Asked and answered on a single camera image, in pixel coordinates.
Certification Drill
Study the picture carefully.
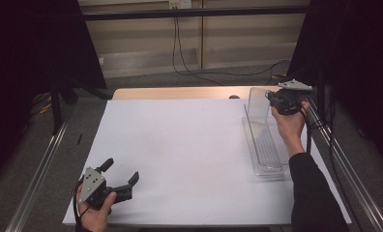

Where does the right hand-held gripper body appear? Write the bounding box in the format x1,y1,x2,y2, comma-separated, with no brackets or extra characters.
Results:
265,78,313,116

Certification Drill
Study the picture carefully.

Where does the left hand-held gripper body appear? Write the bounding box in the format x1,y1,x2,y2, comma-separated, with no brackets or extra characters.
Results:
77,166,133,212

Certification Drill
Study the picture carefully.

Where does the clear plastic storage bin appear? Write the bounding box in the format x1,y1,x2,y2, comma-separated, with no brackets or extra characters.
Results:
242,86,309,181

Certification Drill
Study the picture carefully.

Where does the person's left hand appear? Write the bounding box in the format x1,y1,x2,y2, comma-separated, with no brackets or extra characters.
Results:
75,185,118,232

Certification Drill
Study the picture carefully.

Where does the person's right hand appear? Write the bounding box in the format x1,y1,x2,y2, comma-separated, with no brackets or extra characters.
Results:
270,101,311,158

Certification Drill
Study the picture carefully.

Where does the white paper sheet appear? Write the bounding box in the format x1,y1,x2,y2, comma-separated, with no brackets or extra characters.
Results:
62,98,353,226

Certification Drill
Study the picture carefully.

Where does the black metal stand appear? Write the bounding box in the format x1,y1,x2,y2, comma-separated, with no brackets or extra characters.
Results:
49,78,64,135

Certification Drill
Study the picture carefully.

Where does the dark curtain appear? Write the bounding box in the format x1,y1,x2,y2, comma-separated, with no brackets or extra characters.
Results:
286,0,383,170
0,0,107,187

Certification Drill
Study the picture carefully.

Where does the black metal crossbar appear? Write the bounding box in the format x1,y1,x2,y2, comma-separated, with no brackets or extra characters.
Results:
82,5,310,21

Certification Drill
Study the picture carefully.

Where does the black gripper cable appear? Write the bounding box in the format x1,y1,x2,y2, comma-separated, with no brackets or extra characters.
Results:
72,178,91,228
300,101,313,156

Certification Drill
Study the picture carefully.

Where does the metal rail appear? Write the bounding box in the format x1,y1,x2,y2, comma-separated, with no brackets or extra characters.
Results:
305,96,383,232
5,117,72,232

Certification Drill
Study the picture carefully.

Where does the black power cable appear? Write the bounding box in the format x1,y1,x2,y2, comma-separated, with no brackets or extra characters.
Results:
175,13,292,78
171,8,226,87

